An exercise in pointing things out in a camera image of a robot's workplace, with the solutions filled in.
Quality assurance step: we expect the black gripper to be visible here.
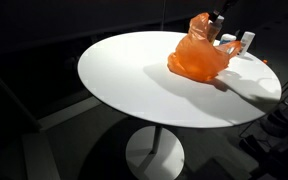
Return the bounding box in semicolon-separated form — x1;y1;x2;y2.
208;0;240;23

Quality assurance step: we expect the white blue square bottle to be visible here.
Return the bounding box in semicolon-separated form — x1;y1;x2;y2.
219;33;237;46

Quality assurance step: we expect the tall white tube bottle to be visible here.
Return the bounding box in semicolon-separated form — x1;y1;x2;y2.
237;31;256;58

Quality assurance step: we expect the orange plastic bag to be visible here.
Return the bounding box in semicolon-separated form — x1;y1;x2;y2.
167;12;243;83

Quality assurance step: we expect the black wire rack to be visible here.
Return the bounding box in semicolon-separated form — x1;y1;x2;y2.
238;79;288;141

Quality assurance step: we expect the white table pedestal base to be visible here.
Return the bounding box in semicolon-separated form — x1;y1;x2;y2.
125;124;186;180

